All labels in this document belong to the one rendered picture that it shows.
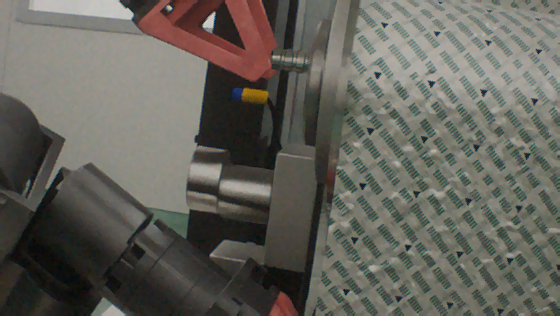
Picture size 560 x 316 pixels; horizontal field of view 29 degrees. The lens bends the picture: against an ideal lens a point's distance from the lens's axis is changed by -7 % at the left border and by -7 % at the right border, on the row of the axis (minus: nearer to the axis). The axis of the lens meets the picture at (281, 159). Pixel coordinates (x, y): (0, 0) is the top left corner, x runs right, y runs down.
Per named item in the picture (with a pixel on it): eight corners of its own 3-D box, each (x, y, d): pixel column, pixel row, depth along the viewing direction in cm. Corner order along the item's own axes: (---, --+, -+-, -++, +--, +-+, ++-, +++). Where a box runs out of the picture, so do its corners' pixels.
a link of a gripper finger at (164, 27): (214, 116, 67) (113, 2, 67) (235, 108, 74) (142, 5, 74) (301, 37, 66) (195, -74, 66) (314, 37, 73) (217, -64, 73)
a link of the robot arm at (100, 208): (46, 171, 60) (90, 137, 65) (-1, 254, 63) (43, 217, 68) (143, 253, 60) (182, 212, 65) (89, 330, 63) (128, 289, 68)
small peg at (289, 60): (271, 70, 70) (274, 47, 70) (317, 76, 70) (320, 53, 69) (268, 68, 68) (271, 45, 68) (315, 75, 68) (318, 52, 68)
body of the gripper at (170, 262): (178, 401, 59) (70, 316, 59) (212, 350, 69) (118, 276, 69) (249, 316, 58) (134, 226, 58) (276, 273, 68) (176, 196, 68)
